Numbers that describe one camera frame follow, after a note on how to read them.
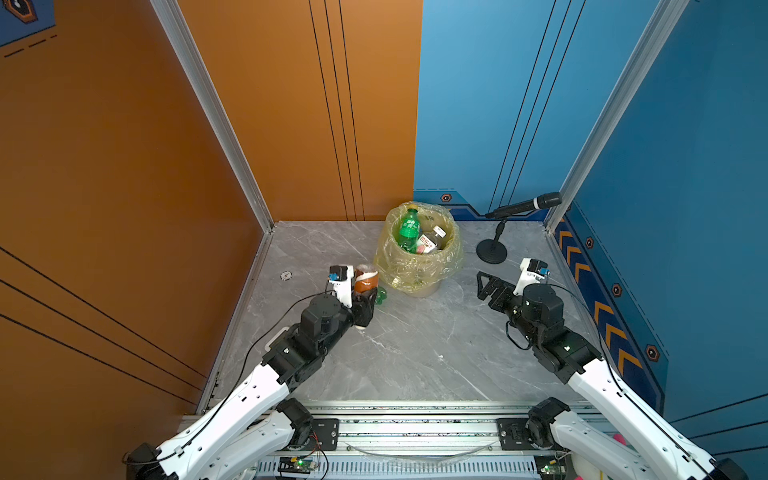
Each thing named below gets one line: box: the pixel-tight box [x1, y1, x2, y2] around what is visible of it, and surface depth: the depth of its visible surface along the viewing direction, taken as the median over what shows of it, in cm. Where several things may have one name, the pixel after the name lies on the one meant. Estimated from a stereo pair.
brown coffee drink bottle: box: [354, 264, 379, 293], surface depth 71 cm
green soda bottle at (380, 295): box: [375, 286, 388, 305], surface depth 96 cm
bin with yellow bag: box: [375, 202, 463, 298], surface depth 85 cm
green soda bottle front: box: [399, 204, 421, 254], surface depth 87 cm
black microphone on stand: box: [476, 192, 563, 265], surface depth 97 cm
